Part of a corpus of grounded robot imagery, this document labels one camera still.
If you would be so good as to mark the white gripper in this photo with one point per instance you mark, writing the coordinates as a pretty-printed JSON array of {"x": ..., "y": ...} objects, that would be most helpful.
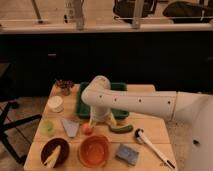
[{"x": 101, "y": 115}]

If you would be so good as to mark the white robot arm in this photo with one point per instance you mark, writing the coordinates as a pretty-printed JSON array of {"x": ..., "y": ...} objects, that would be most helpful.
[{"x": 193, "y": 108}]

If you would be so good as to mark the white paper cup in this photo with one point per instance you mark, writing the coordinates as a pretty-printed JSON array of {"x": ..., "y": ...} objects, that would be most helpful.
[{"x": 55, "y": 104}]

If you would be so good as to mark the green plastic tray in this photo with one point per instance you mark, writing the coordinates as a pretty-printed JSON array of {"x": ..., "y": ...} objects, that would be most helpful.
[{"x": 82, "y": 110}]

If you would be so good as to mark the green cucumber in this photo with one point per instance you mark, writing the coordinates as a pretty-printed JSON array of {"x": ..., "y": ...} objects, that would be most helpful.
[{"x": 121, "y": 130}]

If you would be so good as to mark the grey triangular cloth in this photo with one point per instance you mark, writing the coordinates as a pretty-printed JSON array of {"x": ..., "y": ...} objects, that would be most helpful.
[{"x": 71, "y": 128}]

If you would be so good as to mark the orange bowl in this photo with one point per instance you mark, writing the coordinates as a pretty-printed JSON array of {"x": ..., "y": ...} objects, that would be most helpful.
[{"x": 93, "y": 151}]

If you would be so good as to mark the white black dish brush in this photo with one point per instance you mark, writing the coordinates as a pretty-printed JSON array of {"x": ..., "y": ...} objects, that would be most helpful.
[{"x": 142, "y": 138}]

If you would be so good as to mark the blue sponge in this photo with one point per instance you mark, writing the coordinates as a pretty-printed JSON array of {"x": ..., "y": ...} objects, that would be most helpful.
[{"x": 127, "y": 154}]

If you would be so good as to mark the green round lid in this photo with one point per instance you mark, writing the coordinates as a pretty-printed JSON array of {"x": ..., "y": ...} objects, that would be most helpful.
[{"x": 47, "y": 128}]

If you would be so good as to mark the dark brown bowl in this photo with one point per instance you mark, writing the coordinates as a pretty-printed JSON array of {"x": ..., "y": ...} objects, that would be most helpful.
[{"x": 50, "y": 146}]

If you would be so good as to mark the black office chair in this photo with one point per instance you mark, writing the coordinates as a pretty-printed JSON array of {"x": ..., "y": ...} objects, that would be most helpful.
[{"x": 11, "y": 103}]

